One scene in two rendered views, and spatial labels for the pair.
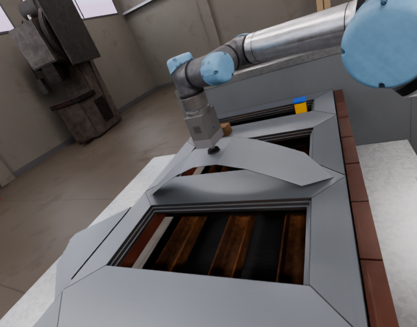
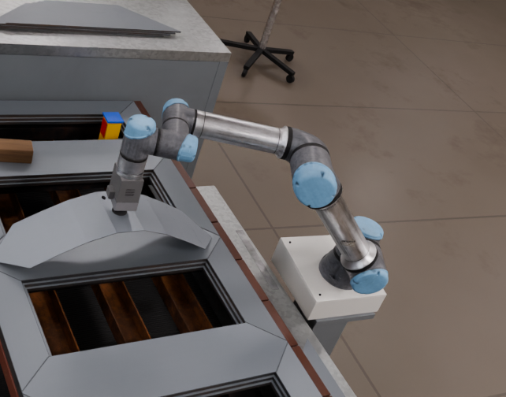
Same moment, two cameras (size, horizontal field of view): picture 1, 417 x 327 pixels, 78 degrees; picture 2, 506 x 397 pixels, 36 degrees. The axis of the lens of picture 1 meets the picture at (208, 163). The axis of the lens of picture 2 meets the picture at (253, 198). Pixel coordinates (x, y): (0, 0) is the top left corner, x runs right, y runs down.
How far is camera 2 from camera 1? 1.81 m
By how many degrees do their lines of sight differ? 60
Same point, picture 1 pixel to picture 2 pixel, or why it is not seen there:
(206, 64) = (187, 147)
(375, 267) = (268, 305)
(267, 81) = (52, 67)
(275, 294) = (231, 332)
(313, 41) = (254, 146)
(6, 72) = not seen: outside the picture
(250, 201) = (154, 265)
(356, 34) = (308, 181)
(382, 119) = not seen: hidden behind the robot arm
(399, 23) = (325, 185)
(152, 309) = (152, 369)
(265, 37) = (219, 127)
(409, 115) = not seen: hidden behind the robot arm
